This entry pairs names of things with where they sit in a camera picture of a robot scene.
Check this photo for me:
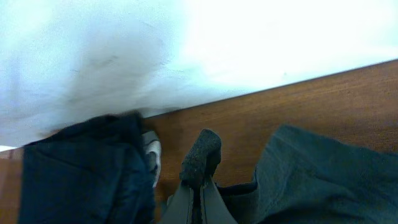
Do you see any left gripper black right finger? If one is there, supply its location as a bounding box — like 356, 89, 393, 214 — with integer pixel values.
200, 136, 236, 224

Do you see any dark green t-shirt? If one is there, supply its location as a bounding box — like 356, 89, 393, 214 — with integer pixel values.
220, 125, 397, 223

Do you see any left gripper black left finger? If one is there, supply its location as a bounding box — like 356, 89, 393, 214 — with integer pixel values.
160, 131, 204, 224

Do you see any folded grey garment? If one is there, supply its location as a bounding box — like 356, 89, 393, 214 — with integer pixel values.
142, 131, 162, 188

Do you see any folded navy blue garment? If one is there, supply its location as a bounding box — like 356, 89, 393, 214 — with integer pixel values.
18, 113, 155, 224

